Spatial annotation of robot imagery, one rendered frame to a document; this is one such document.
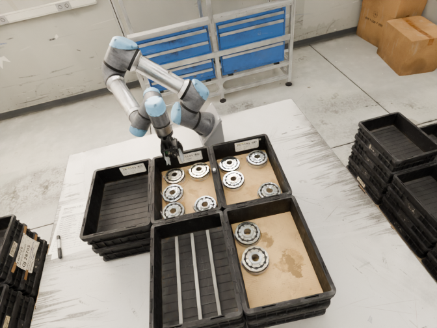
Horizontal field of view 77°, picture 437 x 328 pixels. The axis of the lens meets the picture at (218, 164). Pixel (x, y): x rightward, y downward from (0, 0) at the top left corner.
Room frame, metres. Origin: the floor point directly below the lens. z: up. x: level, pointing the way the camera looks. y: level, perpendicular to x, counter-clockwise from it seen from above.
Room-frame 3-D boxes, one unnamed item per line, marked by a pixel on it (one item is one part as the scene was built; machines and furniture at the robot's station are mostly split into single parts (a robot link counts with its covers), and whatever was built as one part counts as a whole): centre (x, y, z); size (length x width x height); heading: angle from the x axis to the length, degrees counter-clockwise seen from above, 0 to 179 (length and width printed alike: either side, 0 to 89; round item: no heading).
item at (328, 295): (0.45, -0.13, 0.92); 0.40 x 0.30 x 0.02; 1
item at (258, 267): (0.45, -0.07, 0.86); 0.10 x 0.10 x 0.01
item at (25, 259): (0.98, 1.29, 0.41); 0.31 x 0.02 x 0.16; 5
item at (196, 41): (2.78, 0.20, 0.60); 0.72 x 0.03 x 0.56; 95
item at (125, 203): (0.84, 0.47, 0.87); 0.40 x 0.30 x 0.11; 1
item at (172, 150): (0.93, 0.20, 1.10); 0.09 x 0.08 x 0.12; 1
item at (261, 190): (0.74, -0.20, 0.86); 0.10 x 0.10 x 0.01
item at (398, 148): (1.17, -1.14, 0.37); 0.40 x 0.30 x 0.45; 5
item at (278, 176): (0.85, -0.13, 0.87); 0.40 x 0.30 x 0.11; 1
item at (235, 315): (0.45, 0.17, 0.92); 0.40 x 0.30 x 0.02; 1
